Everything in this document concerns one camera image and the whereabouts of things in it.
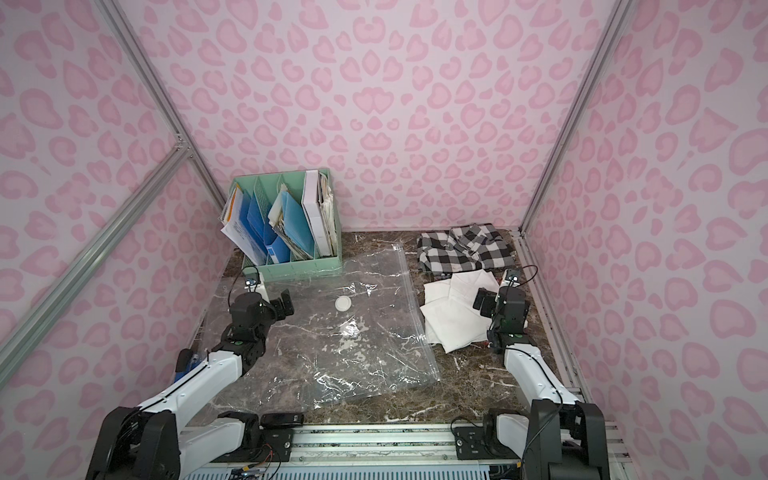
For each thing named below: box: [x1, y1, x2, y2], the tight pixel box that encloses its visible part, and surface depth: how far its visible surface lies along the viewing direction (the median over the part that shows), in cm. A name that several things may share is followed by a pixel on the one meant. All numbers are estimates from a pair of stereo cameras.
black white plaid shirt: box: [416, 223, 515, 275], surface depth 112 cm
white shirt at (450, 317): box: [420, 269, 500, 354], surface depth 93 cm
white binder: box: [301, 170, 332, 257], surface depth 100 cm
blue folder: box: [281, 191, 315, 258], surface depth 98 cm
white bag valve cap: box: [334, 295, 352, 312], surface depth 100 cm
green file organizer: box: [234, 168, 343, 282], surface depth 102 cm
